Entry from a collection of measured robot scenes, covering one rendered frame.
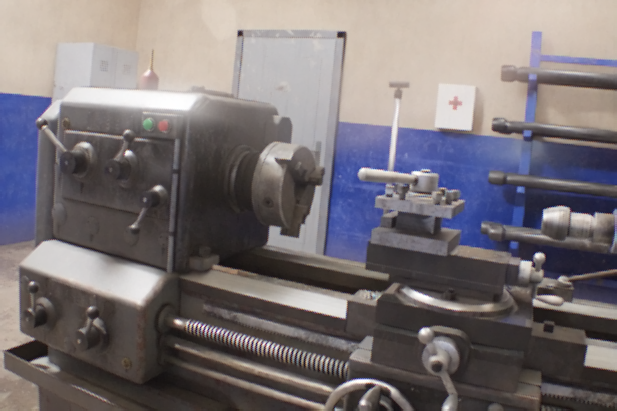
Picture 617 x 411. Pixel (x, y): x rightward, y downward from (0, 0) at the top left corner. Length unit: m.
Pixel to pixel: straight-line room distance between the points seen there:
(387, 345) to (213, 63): 4.53
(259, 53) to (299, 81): 0.51
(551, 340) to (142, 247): 1.09
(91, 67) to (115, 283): 3.55
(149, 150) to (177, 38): 4.27
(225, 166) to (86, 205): 0.45
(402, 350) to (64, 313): 0.99
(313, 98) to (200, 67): 1.33
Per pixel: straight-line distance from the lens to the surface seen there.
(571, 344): 1.21
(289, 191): 1.48
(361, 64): 4.69
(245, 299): 1.40
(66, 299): 1.62
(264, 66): 5.03
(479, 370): 1.09
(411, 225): 1.14
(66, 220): 1.77
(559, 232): 1.38
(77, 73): 5.03
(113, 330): 1.51
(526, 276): 1.14
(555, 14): 4.54
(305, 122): 4.78
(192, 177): 1.43
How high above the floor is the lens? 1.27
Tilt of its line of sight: 4 degrees down
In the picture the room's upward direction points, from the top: 5 degrees clockwise
